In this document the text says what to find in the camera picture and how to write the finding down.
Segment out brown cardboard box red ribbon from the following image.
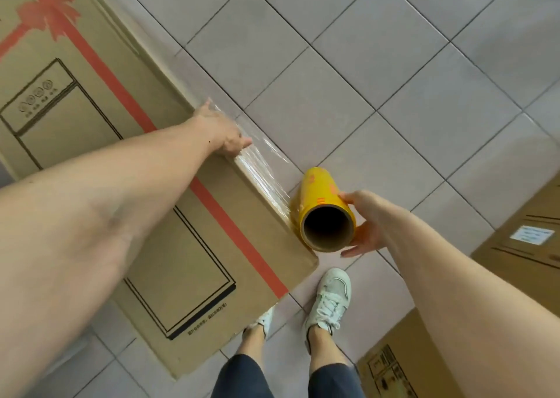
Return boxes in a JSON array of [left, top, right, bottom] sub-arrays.
[[0, 0, 320, 380]]

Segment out person's left forearm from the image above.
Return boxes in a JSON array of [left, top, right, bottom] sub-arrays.
[[0, 115, 219, 398]]

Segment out person's left hand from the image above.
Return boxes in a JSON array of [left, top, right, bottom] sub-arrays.
[[192, 97, 254, 158]]

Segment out cardboard carton with white label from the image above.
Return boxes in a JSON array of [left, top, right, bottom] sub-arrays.
[[470, 183, 560, 320]]

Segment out white shoe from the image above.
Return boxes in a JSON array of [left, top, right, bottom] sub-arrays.
[[243, 305, 275, 341], [304, 267, 352, 337]]

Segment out dark shorts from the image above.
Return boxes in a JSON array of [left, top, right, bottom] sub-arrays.
[[209, 352, 366, 398]]

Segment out person's right leg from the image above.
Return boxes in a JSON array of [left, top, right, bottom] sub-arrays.
[[306, 323, 351, 375]]

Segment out white shipping label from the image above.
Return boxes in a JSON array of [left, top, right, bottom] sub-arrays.
[[509, 225, 557, 246]]

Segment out person's right forearm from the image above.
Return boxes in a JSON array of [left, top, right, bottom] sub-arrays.
[[389, 209, 560, 398]]

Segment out person's leg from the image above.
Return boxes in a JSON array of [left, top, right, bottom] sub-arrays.
[[236, 323, 268, 370], [306, 323, 351, 375]]

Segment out white left shoe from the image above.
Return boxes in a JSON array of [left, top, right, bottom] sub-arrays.
[[243, 305, 275, 341]]

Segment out yellow plastic wrap roll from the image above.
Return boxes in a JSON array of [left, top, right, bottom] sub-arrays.
[[289, 167, 358, 253]]

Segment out person's left leg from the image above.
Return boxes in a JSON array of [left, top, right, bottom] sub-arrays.
[[236, 323, 268, 370]]

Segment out person's right hand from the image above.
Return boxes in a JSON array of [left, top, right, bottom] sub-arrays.
[[339, 190, 414, 259]]

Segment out white right shoe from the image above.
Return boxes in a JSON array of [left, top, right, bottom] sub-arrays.
[[304, 267, 352, 337]]

